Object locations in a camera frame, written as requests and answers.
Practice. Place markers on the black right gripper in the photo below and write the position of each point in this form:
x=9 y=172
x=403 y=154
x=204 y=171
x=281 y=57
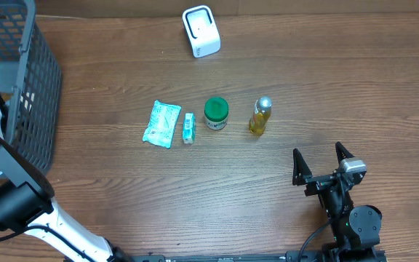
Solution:
x=318 y=182

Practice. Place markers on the yellow dish soap bottle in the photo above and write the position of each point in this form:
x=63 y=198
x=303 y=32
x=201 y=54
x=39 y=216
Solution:
x=261 y=114

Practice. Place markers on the green lid jar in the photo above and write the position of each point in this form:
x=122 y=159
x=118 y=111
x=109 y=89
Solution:
x=216 y=113

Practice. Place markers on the small teal tissue pack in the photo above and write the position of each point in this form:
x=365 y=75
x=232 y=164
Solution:
x=189 y=128

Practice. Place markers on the teal wet wipes pack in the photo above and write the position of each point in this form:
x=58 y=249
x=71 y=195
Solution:
x=161 y=126

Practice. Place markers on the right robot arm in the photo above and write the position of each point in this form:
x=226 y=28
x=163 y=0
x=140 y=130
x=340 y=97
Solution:
x=355 y=229

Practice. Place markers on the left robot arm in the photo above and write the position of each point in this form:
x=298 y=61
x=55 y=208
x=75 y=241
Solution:
x=28 y=206

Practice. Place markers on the white barcode scanner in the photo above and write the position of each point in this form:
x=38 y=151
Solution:
x=202 y=31

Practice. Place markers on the grey plastic mesh basket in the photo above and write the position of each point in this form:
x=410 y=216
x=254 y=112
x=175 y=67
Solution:
x=30 y=74

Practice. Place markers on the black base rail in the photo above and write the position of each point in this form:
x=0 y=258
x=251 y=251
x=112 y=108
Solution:
x=209 y=258

